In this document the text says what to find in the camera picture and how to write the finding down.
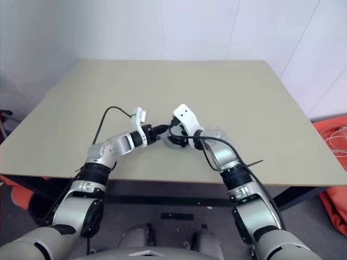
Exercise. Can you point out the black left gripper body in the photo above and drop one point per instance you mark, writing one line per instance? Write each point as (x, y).
(150, 134)

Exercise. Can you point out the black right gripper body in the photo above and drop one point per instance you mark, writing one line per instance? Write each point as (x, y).
(189, 141)

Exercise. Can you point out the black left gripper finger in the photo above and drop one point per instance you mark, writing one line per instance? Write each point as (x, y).
(162, 127)
(161, 132)

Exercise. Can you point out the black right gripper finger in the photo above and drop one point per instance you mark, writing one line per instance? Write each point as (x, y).
(183, 132)
(180, 144)

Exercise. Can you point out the silver metal disc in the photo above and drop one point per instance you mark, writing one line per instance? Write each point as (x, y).
(176, 134)

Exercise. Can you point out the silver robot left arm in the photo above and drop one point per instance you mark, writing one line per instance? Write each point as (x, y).
(108, 150)

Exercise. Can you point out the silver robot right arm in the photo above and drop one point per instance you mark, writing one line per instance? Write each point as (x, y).
(222, 151)

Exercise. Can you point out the grey rounded shape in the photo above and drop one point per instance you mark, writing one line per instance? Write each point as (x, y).
(211, 239)

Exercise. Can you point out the grey robot torso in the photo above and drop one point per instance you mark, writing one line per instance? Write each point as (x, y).
(176, 256)

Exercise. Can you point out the orange fabric cushion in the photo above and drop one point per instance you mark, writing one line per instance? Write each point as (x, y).
(21, 197)
(325, 140)
(336, 211)

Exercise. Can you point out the black tripod stand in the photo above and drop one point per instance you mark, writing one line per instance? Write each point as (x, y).
(5, 113)

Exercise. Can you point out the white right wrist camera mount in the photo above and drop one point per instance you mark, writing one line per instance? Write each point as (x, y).
(185, 115)

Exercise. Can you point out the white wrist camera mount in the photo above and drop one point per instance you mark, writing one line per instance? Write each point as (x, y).
(185, 115)
(137, 113)

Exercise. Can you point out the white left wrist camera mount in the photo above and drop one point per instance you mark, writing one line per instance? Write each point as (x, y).
(137, 113)

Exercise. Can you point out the black table frame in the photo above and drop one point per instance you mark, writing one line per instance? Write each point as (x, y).
(162, 201)

